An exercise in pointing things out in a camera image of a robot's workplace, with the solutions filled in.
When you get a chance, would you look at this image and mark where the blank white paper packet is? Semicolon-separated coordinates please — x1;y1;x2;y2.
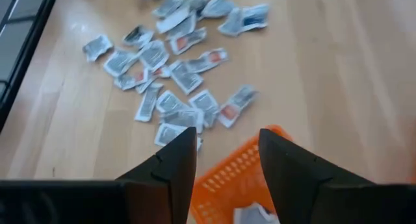
155;5;191;34

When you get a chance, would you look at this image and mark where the white packet with blue print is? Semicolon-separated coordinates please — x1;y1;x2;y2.
218;3;270;37

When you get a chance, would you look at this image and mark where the orange plastic basket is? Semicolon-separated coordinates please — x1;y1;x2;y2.
190;124;293;224

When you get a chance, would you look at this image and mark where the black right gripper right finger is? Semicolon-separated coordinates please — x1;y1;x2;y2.
259;129;416;224

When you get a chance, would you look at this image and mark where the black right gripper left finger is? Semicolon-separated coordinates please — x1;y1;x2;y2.
0;127;198;224

